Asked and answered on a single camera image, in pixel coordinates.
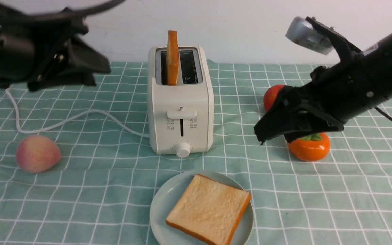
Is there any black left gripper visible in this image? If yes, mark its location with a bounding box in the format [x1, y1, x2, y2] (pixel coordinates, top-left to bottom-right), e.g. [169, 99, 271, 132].
[0, 19, 111, 92]

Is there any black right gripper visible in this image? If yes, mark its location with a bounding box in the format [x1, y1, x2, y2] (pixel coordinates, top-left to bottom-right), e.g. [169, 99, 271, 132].
[254, 62, 389, 145]

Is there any toast slice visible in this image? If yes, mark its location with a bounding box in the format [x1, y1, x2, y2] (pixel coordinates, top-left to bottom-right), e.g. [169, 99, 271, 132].
[165, 174, 251, 245]
[166, 30, 180, 86]

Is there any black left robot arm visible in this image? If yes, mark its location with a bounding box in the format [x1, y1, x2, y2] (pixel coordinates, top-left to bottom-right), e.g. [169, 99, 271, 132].
[0, 0, 123, 92]

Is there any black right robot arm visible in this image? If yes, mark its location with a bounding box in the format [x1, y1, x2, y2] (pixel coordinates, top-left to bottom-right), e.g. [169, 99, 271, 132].
[254, 16, 392, 143]

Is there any orange persimmon with green leaf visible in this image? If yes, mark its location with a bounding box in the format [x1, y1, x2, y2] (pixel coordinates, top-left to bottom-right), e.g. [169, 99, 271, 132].
[288, 132, 331, 162]

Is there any red apple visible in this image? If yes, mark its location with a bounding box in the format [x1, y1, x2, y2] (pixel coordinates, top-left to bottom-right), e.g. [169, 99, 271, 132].
[263, 85, 285, 112]

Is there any pink yellow peach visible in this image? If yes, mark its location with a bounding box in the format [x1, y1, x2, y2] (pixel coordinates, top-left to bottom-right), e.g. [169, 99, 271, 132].
[15, 135, 61, 174]

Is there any green white checked tablecloth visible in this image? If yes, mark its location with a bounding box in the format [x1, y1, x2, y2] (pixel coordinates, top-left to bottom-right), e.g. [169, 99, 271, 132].
[0, 61, 392, 245]

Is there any white two-slot toaster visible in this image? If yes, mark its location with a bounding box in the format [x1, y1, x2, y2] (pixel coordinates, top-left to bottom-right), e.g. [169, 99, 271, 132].
[147, 46, 214, 158]

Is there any pale green round plate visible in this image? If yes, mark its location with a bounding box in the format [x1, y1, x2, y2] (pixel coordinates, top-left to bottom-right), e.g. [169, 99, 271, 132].
[150, 169, 254, 245]

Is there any white toaster power cable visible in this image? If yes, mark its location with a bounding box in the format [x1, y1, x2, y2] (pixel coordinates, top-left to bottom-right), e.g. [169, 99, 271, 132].
[5, 87, 150, 139]

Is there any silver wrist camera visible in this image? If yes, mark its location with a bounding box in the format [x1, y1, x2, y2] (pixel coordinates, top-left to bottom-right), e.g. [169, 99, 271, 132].
[285, 16, 333, 55]

